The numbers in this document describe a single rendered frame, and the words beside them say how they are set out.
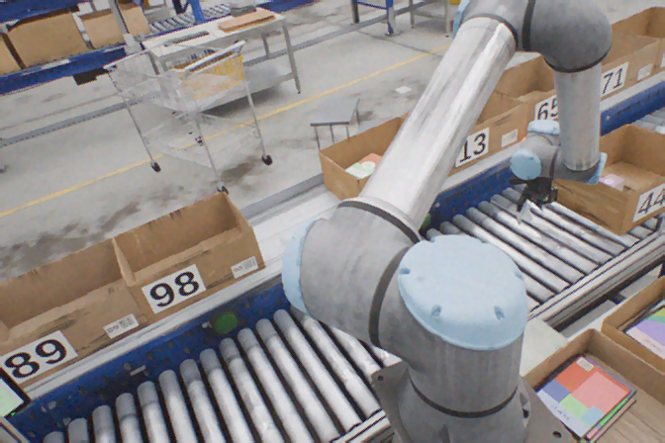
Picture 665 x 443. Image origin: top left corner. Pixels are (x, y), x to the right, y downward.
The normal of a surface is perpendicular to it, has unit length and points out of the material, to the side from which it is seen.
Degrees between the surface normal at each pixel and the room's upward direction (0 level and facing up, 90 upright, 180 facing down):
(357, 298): 54
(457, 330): 84
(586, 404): 0
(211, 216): 90
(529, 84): 90
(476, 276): 5
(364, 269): 24
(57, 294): 89
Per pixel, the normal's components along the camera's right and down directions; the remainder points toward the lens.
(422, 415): -0.80, 0.14
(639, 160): -0.87, 0.39
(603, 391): -0.16, -0.79
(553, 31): -0.31, 0.60
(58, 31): 0.44, 0.47
